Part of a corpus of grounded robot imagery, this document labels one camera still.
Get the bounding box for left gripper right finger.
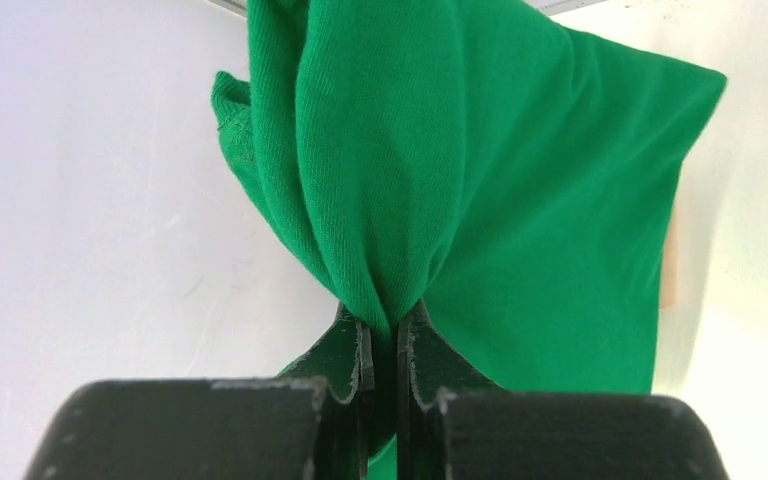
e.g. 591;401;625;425
397;303;728;479

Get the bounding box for folded beige t shirt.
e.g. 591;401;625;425
659;204;679;310

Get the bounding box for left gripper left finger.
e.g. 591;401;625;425
26;309;375;479

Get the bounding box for green t shirt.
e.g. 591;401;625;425
211;1;727;479

